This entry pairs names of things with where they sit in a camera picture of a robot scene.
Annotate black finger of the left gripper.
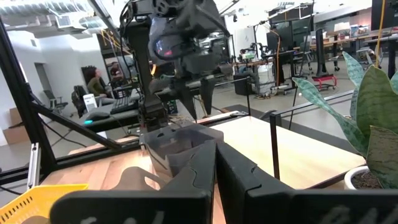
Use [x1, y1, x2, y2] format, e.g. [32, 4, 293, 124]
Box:
[200, 77, 216, 106]
[178, 85, 198, 121]

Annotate cardboard box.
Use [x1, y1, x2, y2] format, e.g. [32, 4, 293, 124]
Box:
[2, 107, 31, 146]

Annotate grey office chair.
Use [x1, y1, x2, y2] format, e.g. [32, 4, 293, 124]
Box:
[42, 89, 69, 115]

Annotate yellow plastic basket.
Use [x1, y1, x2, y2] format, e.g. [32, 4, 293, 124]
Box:
[0, 183, 90, 224]

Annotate white card sign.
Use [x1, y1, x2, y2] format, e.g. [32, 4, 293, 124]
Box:
[83, 93, 98, 113]

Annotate black plastic basket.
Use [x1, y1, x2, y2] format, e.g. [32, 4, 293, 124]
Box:
[141, 123, 224, 178]

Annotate white plant pot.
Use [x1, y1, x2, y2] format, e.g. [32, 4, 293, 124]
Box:
[343, 165, 384, 190]

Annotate black computer mouse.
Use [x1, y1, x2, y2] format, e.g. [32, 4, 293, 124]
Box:
[85, 111, 111, 123]

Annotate black aluminium rig frame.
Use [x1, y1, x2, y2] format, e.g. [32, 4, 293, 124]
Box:
[0, 18, 144, 189]

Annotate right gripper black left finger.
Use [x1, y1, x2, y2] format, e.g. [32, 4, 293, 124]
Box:
[49, 139, 218, 224]

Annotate person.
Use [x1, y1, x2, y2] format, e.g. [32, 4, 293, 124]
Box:
[84, 67, 116, 106]
[109, 61, 124, 82]

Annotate green snake plant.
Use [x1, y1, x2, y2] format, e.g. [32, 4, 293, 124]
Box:
[292, 51, 398, 189]

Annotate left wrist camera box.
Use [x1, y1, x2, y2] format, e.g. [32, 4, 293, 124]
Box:
[148, 17, 188, 62]

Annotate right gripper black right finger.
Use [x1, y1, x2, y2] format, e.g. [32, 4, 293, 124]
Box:
[216, 142, 398, 224]

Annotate black stand with red base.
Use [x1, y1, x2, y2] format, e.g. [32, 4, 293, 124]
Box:
[311, 27, 338, 91]

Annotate black keyboard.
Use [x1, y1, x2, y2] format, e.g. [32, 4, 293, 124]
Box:
[109, 96, 138, 115]

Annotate wooden shelf with black frame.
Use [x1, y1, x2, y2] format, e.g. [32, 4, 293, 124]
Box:
[198, 76, 366, 190]

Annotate yellow hanging cable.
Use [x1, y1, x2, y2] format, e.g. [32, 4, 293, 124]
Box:
[374, 0, 387, 68]

